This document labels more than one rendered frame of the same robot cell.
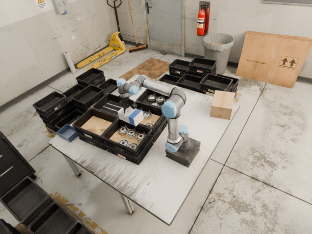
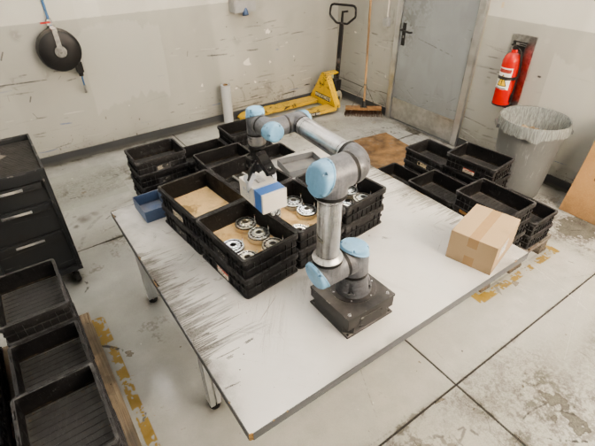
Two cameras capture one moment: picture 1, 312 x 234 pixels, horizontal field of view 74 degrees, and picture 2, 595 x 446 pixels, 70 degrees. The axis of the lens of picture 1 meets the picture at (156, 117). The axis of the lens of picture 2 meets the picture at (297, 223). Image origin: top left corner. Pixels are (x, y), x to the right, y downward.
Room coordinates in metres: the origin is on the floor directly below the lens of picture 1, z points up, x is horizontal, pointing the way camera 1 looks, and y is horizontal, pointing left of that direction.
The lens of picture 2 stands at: (-0.05, -0.35, 2.06)
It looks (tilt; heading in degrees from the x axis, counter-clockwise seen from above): 36 degrees down; 16
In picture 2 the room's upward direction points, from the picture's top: straight up
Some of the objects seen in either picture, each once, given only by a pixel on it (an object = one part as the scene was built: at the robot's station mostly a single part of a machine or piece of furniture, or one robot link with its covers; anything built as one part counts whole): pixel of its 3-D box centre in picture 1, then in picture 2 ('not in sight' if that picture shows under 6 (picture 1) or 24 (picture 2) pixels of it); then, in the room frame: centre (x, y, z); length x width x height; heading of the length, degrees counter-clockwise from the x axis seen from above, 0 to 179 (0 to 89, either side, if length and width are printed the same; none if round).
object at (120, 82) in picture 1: (122, 86); (256, 120); (1.46, 0.24, 1.41); 0.09 x 0.08 x 0.11; 50
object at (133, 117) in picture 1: (130, 115); (262, 191); (1.44, 0.23, 1.09); 0.20 x 0.12 x 0.09; 50
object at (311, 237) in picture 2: (143, 118); (296, 213); (1.63, 0.13, 0.87); 0.40 x 0.30 x 0.11; 56
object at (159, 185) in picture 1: (150, 142); (305, 278); (1.72, 0.11, 0.35); 1.60 x 1.60 x 0.70; 51
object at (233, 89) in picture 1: (223, 86); (516, 218); (2.84, -1.20, 0.26); 0.40 x 0.30 x 0.23; 51
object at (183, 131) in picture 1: (181, 133); (352, 257); (1.25, -0.21, 0.97); 0.13 x 0.12 x 0.14; 140
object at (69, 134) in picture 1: (68, 133); (152, 205); (1.68, 1.00, 0.74); 0.20 x 0.15 x 0.07; 52
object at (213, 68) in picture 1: (202, 74); (473, 181); (3.10, -0.89, 0.37); 0.42 x 0.34 x 0.46; 51
